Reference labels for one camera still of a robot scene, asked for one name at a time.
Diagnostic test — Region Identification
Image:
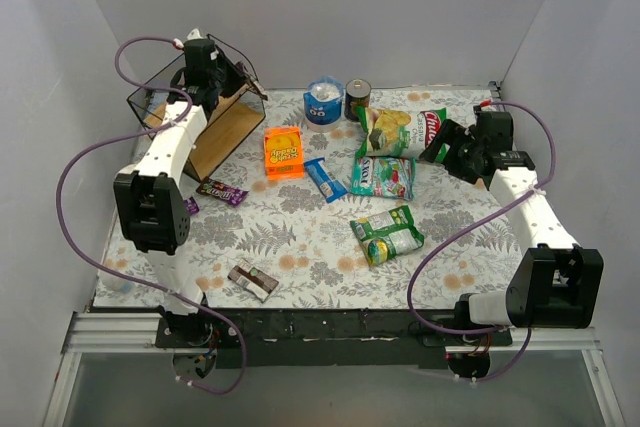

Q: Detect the brown M&M's candy bag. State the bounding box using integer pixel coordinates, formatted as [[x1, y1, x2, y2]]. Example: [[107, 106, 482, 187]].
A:
[[196, 176, 248, 207]]

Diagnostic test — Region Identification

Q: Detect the purple M&M's candy bag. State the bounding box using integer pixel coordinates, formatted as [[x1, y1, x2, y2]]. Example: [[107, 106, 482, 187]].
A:
[[183, 196, 200, 216]]

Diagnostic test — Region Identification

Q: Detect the brown chocolate bar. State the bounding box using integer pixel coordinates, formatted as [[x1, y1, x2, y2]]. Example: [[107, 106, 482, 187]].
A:
[[227, 258, 279, 303], [236, 61, 268, 100]]

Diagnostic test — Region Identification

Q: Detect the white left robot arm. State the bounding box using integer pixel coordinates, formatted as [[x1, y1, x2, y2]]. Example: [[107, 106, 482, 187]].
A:
[[114, 29, 267, 320]]

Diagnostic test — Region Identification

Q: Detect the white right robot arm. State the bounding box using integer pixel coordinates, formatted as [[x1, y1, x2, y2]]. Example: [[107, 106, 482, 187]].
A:
[[421, 107, 604, 330]]

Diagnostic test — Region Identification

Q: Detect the teal Fox's candy bag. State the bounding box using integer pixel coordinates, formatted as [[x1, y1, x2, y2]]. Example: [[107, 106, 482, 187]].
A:
[[350, 156, 416, 201]]

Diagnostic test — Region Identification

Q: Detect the orange candy box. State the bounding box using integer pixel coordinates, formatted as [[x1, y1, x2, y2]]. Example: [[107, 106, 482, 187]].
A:
[[264, 126, 305, 180]]

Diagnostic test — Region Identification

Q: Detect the green Spring candy bag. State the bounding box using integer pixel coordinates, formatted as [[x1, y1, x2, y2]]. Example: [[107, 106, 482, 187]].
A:
[[350, 205, 424, 266]]

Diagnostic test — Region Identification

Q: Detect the Chuba cassava chips bag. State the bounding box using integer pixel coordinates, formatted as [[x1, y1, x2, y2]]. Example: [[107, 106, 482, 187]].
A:
[[355, 107, 448, 160]]

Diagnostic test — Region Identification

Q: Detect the blue monster tissue roll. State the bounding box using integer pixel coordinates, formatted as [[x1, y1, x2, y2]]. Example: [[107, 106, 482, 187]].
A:
[[303, 76, 344, 133]]

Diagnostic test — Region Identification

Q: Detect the dark tin can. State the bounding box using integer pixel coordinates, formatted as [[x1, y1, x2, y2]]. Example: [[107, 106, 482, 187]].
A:
[[344, 79, 371, 122]]

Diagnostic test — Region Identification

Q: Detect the blue wafer bar wrapper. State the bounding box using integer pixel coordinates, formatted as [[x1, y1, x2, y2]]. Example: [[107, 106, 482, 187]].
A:
[[304, 157, 347, 203]]

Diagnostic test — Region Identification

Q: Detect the floral table mat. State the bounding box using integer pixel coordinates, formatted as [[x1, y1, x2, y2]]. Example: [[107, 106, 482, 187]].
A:
[[93, 88, 522, 310]]

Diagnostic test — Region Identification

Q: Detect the wire and wood shelf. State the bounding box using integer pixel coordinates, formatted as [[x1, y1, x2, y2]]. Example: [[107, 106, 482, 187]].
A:
[[126, 33, 267, 183]]

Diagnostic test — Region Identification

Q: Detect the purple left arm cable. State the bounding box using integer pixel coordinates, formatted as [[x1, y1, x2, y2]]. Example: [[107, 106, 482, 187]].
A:
[[55, 35, 249, 396]]

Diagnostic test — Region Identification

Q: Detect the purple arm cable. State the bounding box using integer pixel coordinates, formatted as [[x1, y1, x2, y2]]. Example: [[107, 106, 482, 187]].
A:
[[405, 100, 557, 383], [55, 35, 249, 396]]

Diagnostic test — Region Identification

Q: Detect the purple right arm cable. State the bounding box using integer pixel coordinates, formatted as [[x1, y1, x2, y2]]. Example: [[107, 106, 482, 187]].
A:
[[405, 100, 557, 383]]

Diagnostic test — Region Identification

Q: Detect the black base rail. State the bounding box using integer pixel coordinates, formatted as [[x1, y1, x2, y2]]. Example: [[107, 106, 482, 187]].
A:
[[154, 304, 516, 373]]

